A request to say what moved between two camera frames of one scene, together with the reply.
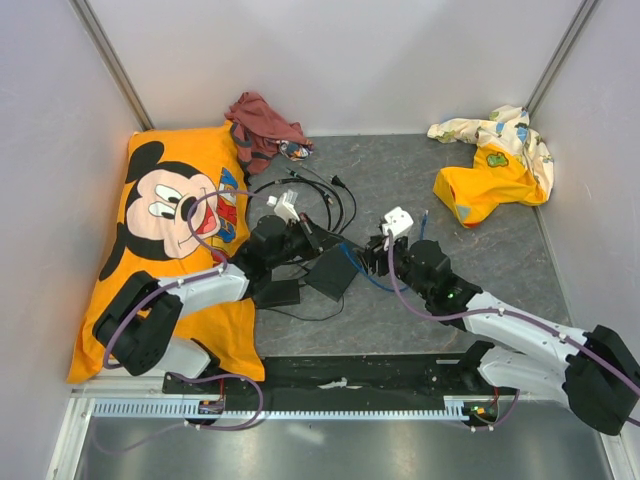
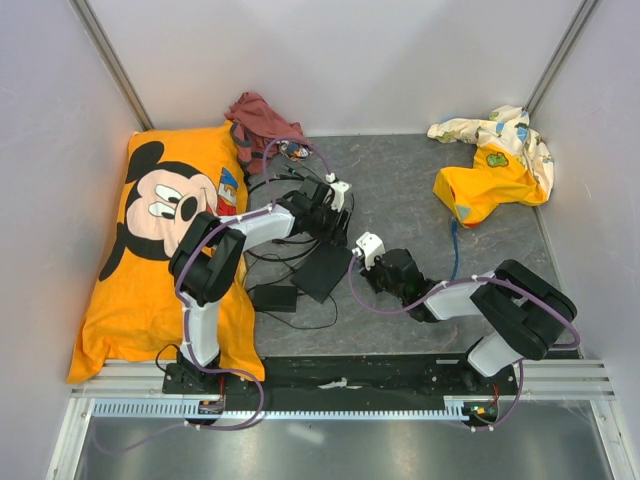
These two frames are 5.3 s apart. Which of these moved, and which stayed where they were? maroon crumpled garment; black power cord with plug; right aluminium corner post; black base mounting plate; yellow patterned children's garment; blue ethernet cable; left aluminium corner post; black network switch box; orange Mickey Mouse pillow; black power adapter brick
Moved: black network switch box; black power cord with plug; black power adapter brick; blue ethernet cable
Stayed: right aluminium corner post; yellow patterned children's garment; maroon crumpled garment; black base mounting plate; orange Mickey Mouse pillow; left aluminium corner post
